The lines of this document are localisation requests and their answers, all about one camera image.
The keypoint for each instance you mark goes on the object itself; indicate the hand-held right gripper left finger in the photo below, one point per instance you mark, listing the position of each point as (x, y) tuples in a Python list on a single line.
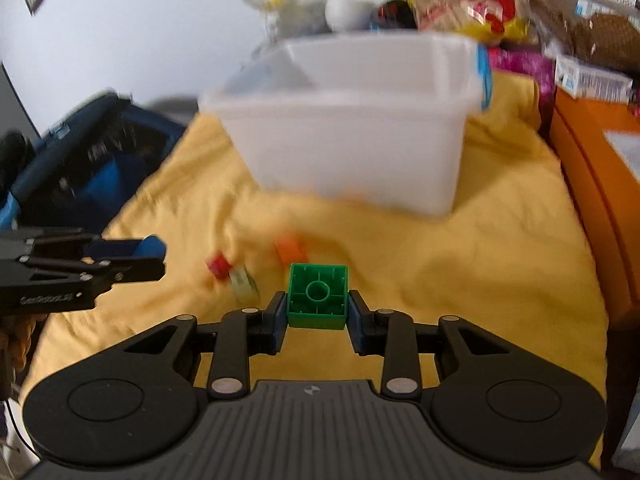
[(277, 322)]

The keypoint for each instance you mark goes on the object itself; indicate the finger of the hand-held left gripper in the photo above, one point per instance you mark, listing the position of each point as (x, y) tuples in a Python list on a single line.
[(135, 267), (130, 246)]

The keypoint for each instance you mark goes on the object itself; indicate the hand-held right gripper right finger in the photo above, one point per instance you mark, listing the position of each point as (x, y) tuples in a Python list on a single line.
[(357, 322)]

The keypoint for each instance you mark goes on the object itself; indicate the white plastic storage box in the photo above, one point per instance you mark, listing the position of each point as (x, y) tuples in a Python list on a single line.
[(350, 135)]

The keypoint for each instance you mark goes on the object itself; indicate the pale green building block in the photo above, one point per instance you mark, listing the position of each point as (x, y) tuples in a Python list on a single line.
[(243, 282)]

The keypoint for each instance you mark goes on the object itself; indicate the orange building block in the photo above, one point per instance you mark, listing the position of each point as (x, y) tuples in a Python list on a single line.
[(290, 250)]

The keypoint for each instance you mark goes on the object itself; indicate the red building block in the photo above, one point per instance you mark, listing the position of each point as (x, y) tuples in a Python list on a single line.
[(218, 265)]

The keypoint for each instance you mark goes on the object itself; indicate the blue bag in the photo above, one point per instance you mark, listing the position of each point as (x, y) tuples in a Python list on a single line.
[(75, 170)]

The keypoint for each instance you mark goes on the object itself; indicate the yellow cloth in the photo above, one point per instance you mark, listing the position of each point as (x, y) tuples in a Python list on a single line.
[(450, 285)]

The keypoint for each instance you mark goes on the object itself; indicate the orange box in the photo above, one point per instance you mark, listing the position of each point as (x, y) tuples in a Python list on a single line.
[(600, 185)]

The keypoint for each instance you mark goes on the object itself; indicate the white plastic bag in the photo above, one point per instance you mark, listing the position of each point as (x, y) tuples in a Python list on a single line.
[(280, 5)]

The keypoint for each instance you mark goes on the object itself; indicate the pink plastic bag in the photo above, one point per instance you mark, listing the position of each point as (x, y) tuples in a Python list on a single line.
[(520, 65)]

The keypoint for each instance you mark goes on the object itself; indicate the black and blue pouch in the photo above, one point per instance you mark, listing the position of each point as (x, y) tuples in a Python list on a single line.
[(395, 12)]

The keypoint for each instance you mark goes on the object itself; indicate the white bowl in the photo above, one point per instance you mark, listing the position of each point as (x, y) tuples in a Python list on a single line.
[(345, 10)]

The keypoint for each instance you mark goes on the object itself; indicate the white paper sheet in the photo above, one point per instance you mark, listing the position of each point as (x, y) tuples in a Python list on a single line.
[(625, 152)]

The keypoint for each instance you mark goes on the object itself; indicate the small white carton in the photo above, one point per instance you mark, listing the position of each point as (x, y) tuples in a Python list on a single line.
[(590, 82)]

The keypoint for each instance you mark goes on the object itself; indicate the yellow snack bag red print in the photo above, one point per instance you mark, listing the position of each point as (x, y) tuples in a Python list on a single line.
[(465, 0)]

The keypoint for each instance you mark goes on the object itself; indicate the brown parcel with label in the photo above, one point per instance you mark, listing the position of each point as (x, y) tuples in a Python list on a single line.
[(605, 35)]

